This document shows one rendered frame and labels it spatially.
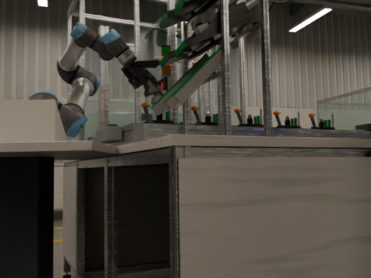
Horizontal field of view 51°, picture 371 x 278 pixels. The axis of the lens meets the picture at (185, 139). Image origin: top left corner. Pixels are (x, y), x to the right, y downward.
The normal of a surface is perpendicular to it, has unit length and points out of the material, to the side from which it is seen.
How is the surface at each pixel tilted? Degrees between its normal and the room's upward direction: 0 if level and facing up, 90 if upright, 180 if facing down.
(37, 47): 90
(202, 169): 90
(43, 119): 90
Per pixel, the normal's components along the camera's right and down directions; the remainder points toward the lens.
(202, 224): 0.43, -0.07
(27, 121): -0.05, -0.07
